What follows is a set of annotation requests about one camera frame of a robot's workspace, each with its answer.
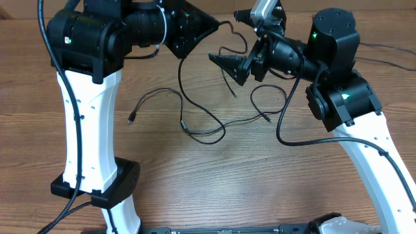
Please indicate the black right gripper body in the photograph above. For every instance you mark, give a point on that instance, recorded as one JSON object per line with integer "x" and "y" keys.
{"x": 283, "y": 58}

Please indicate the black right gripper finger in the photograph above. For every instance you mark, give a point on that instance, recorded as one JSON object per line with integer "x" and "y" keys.
{"x": 243, "y": 16}
{"x": 238, "y": 67}

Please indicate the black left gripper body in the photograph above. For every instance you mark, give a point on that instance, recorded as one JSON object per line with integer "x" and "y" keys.
{"x": 179, "y": 33}

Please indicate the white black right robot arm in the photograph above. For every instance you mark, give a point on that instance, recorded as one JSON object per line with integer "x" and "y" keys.
{"x": 341, "y": 99}

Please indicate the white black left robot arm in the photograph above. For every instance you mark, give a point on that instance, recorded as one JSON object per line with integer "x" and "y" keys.
{"x": 88, "y": 49}

